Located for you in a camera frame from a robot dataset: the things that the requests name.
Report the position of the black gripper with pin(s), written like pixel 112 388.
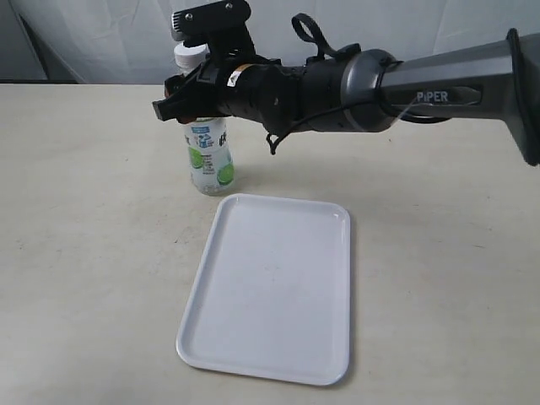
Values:
pixel 263 91

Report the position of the clear bottle with lime label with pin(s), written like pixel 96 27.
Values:
pixel 211 164

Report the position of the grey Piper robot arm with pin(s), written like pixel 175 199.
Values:
pixel 369 91

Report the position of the white backdrop curtain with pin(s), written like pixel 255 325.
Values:
pixel 129 42

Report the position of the white rectangular plastic tray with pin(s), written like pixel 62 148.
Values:
pixel 271 297

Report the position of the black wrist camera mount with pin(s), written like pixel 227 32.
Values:
pixel 220 25

